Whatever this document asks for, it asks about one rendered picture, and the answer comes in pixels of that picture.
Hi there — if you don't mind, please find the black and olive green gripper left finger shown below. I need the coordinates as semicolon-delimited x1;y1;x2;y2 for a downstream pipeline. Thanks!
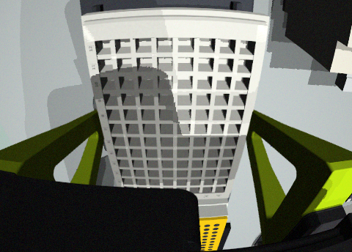
0;109;104;185

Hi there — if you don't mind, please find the grey push-button box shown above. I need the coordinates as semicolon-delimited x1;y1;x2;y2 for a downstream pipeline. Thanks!
254;235;263;246

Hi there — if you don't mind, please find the white assay plate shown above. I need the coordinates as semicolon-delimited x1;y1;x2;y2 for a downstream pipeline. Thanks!
81;7;269;199

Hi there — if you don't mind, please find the pale grey bench mat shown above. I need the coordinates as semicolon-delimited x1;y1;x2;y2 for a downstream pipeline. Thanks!
0;0;352;250

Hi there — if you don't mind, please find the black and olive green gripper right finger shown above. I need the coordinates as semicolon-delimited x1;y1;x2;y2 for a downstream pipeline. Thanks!
246;110;352;245

